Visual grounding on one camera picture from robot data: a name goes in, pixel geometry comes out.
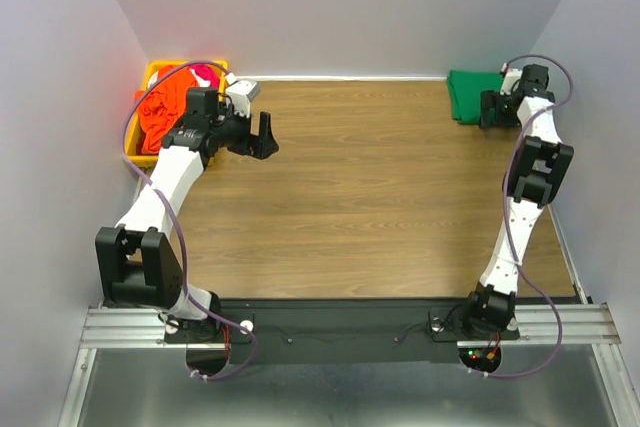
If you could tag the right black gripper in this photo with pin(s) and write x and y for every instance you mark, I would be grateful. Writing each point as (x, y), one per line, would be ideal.
(491, 100)

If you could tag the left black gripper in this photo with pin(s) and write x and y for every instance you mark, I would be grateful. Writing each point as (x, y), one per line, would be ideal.
(260, 146)

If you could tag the green t shirt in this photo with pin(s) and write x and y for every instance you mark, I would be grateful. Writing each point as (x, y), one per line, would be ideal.
(465, 89)

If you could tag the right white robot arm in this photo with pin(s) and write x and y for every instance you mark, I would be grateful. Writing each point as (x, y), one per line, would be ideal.
(533, 177)

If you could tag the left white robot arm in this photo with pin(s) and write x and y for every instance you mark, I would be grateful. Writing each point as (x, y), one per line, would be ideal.
(137, 263)

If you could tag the pink white t shirt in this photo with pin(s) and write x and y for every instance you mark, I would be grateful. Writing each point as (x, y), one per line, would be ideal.
(199, 75)

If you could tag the orange t shirt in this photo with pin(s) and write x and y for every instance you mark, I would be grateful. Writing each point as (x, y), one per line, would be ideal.
(161, 109)

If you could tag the yellow plastic bin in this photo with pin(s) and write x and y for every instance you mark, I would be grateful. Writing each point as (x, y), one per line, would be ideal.
(132, 130)

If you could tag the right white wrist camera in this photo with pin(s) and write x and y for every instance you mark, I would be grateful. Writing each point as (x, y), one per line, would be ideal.
(510, 76)

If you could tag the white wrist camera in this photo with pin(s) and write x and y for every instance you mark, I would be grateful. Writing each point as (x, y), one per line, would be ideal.
(510, 76)
(241, 92)

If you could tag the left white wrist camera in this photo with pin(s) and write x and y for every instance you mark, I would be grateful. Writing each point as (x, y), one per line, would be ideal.
(241, 92)

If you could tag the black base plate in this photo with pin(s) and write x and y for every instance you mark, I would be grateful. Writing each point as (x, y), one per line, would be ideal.
(330, 331)

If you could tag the aluminium frame rail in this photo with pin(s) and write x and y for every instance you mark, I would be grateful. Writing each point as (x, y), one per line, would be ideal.
(120, 329)

